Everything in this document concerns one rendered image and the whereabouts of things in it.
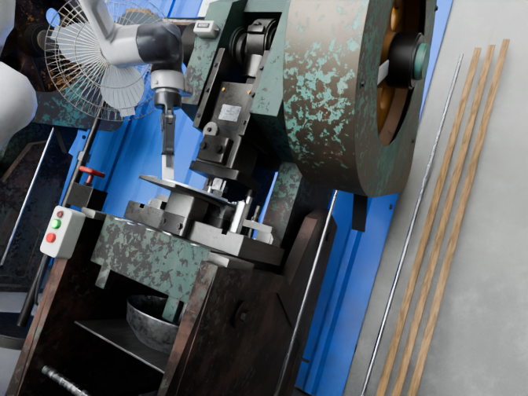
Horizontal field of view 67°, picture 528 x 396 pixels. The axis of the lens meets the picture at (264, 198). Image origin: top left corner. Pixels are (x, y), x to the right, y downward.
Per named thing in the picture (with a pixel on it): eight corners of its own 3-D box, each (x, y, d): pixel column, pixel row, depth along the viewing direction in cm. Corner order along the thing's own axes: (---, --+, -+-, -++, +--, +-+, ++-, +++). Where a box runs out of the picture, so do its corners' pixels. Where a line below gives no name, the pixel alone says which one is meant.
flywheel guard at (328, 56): (328, 142, 76) (437, -219, 85) (209, 122, 89) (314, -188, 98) (396, 229, 167) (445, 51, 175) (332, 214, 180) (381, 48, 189)
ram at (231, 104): (225, 164, 119) (254, 73, 122) (186, 155, 126) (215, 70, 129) (251, 180, 134) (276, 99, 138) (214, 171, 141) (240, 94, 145)
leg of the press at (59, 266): (-4, 438, 106) (112, 122, 116) (-26, 417, 111) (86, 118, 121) (194, 379, 187) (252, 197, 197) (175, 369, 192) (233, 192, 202)
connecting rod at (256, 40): (246, 102, 124) (278, 3, 128) (214, 98, 130) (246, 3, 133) (273, 128, 143) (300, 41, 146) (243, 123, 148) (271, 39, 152)
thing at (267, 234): (271, 244, 118) (281, 210, 119) (225, 229, 125) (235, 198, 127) (279, 247, 123) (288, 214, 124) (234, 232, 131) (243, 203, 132)
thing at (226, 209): (221, 218, 124) (226, 204, 125) (185, 207, 131) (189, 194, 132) (236, 223, 132) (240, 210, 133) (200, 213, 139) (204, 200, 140)
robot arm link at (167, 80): (152, 67, 104) (152, 88, 105) (199, 72, 109) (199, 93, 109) (148, 80, 116) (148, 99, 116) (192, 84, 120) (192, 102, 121)
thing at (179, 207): (159, 232, 102) (177, 181, 103) (122, 218, 108) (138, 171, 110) (212, 244, 124) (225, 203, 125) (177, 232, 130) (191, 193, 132)
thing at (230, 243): (237, 257, 108) (244, 236, 108) (122, 217, 129) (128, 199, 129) (280, 266, 134) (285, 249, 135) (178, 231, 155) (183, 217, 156)
